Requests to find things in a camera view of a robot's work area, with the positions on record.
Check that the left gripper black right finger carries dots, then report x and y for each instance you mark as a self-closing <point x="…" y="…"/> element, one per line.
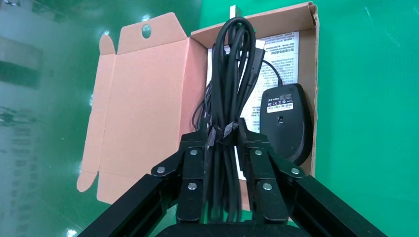
<point x="262" y="170"/>

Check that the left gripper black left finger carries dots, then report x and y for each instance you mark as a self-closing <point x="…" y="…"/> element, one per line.
<point x="191" y="170"/>

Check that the brown cardboard box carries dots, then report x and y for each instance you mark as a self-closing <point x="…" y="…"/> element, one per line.
<point x="147" y="114"/>

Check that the white printed instruction sheet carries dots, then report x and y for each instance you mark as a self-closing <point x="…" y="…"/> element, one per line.
<point x="284" y="55"/>

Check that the green cloth mat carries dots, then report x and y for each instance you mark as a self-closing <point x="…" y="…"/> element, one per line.
<point x="360" y="98"/>

